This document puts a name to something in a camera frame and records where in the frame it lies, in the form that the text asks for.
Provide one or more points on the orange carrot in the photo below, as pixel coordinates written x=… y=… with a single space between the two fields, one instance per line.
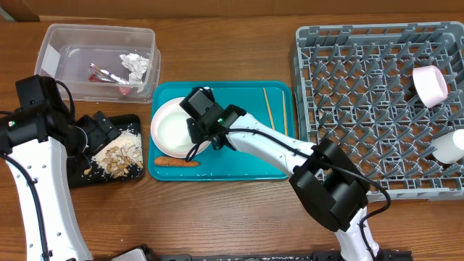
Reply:
x=165 y=161

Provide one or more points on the teal serving tray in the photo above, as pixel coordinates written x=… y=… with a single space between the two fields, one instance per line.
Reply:
x=226 y=164

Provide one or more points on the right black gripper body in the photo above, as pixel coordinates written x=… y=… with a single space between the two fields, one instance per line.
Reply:
x=195 y=128

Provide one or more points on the cream bowl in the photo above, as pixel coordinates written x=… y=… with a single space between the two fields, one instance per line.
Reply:
x=173 y=132

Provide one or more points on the right wooden chopstick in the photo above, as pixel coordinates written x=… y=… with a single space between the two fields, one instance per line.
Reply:
x=284 y=113

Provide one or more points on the white cup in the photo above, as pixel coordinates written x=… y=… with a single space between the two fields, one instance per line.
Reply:
x=449 y=147

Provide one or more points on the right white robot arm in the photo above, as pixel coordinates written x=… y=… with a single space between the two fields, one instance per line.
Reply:
x=327 y=183

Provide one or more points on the red snack wrapper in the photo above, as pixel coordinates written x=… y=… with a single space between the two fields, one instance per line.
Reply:
x=104 y=76

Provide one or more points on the wooden chopstick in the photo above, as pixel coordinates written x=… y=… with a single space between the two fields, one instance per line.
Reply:
x=270 y=114
x=284 y=113

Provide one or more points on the clear plastic bin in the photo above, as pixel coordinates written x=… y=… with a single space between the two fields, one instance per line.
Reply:
x=68 y=49

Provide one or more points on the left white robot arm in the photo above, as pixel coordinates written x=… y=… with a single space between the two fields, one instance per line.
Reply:
x=36 y=145

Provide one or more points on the grey dishwasher rack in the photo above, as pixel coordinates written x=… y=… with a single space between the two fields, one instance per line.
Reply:
x=353 y=84

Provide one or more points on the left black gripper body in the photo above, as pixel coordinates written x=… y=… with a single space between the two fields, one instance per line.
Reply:
x=96 y=137

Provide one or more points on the black waste tray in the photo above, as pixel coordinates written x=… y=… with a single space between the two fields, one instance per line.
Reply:
x=75 y=167

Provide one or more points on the white tissue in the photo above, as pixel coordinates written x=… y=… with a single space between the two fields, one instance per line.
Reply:
x=137 y=65

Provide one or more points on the left wooden chopstick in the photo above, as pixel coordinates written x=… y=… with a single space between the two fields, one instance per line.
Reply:
x=270 y=114

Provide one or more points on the food scraps and rice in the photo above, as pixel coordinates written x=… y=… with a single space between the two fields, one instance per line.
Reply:
x=119 y=157

